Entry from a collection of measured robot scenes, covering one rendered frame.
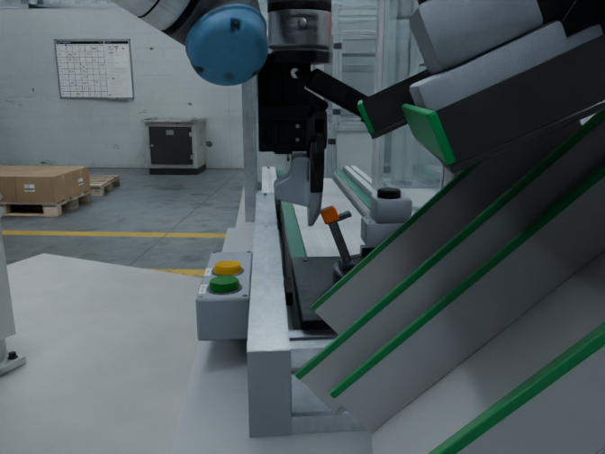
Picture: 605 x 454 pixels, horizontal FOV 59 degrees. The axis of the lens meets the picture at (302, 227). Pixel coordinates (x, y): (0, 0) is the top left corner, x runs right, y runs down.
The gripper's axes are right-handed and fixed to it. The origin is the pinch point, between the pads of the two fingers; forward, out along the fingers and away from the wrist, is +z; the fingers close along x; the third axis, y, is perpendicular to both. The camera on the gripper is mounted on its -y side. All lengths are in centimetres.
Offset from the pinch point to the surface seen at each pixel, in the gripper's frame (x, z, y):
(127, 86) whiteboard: -827, -23, 220
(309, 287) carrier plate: 1.6, 9.2, 1.0
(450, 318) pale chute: 36.3, -1.5, -5.1
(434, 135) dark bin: 47.6, -13.9, 0.3
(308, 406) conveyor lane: 16.6, 16.9, 2.3
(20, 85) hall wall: -849, -26, 392
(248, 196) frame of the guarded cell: -82, 13, 11
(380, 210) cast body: 2.2, -1.1, -7.8
